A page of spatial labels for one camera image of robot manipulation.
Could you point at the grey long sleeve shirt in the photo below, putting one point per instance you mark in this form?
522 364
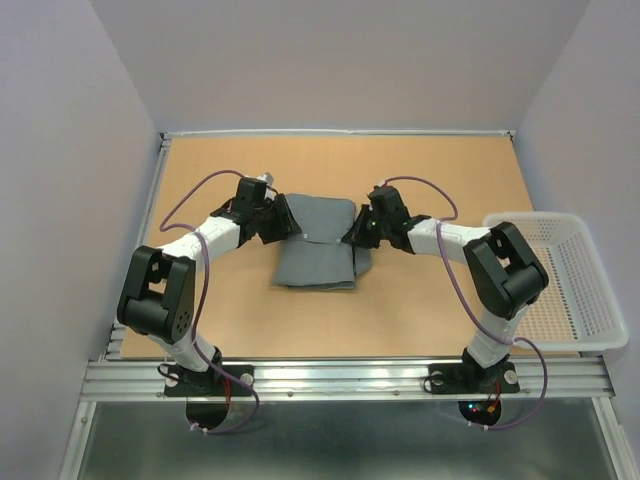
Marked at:
317 258

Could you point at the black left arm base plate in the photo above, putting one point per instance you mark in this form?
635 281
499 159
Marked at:
183 383

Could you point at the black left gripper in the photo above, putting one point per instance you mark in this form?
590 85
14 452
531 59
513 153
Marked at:
285 221

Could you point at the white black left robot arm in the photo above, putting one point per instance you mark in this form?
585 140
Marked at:
158 296

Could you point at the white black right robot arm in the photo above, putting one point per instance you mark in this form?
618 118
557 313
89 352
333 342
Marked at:
494 272

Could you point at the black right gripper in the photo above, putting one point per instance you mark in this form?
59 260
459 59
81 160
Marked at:
357 234

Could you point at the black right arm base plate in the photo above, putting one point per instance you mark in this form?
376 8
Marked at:
464 379

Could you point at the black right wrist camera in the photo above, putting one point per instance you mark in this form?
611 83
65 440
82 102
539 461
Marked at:
390 205

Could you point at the aluminium front frame rail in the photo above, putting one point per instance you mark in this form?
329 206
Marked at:
385 379

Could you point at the white perforated plastic basket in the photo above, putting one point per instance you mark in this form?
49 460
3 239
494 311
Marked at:
578 311

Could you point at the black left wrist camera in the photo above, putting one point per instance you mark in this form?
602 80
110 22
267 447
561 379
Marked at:
250 194

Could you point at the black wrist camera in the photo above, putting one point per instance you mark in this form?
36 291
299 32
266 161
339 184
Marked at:
250 194
390 205

